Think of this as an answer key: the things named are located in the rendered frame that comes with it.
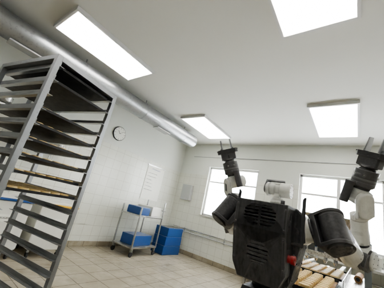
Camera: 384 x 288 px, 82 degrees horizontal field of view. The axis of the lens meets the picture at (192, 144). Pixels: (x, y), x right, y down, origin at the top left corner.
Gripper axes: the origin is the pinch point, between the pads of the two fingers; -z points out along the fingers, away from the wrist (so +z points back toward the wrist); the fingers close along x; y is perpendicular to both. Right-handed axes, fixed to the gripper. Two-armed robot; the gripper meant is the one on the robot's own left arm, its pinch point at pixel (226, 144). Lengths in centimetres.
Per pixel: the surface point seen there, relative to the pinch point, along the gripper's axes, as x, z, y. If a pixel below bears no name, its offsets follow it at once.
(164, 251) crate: -156, 152, -400
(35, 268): -132, 51, -4
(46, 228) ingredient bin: -266, 40, -183
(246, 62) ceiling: 58, -116, -124
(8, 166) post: -109, -6, 36
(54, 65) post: -86, -59, 28
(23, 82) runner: -117, -62, 15
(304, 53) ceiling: 113, -97, -97
